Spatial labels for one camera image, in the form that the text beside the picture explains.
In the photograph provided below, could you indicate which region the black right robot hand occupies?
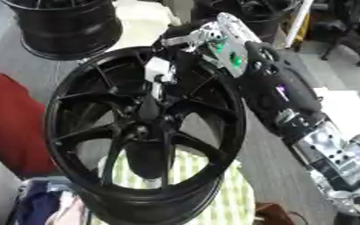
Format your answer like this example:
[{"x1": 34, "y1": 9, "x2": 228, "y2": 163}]
[{"x1": 144, "y1": 22, "x2": 233, "y2": 104}]

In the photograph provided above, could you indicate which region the black wheel rim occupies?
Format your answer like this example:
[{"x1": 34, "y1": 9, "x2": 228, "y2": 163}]
[
  {"x1": 0, "y1": 0, "x2": 125, "y2": 62},
  {"x1": 191, "y1": 0, "x2": 306, "y2": 42}
]

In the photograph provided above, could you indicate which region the black spoked wheel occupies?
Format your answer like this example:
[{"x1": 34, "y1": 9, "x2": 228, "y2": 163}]
[{"x1": 43, "y1": 46, "x2": 249, "y2": 225}]

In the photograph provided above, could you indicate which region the white pole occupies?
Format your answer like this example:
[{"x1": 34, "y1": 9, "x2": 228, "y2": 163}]
[{"x1": 283, "y1": 0, "x2": 315, "y2": 49}]

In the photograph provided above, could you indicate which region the black office chair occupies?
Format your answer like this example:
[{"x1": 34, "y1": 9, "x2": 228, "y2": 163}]
[{"x1": 310, "y1": 0, "x2": 360, "y2": 68}]

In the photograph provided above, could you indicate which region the brown bag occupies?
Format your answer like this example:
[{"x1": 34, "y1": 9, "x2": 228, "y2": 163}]
[{"x1": 252, "y1": 201, "x2": 299, "y2": 225}]

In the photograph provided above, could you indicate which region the pile of clothes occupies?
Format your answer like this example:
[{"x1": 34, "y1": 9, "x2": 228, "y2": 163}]
[{"x1": 8, "y1": 176, "x2": 94, "y2": 225}]

